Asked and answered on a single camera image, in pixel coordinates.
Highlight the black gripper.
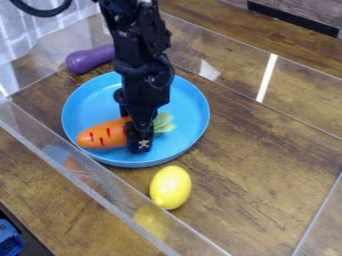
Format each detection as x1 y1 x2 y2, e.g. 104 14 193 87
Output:
114 54 175 154

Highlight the orange toy carrot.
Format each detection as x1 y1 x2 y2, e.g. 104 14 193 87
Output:
76 112 177 149

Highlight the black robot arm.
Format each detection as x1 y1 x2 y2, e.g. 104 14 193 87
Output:
92 0 175 153

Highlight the blue round tray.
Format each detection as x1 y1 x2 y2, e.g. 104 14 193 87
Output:
62 72 210 168

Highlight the purple toy eggplant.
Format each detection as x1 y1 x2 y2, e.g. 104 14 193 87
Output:
66 44 115 75

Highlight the yellow toy lemon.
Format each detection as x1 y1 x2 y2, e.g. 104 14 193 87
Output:
150 166 193 210

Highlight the blue object at corner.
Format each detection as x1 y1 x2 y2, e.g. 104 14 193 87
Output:
0 219 24 256

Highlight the clear acrylic barrier wall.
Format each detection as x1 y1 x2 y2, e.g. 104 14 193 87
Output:
0 99 231 256

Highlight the black cable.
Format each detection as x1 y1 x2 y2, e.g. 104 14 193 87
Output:
8 0 75 18

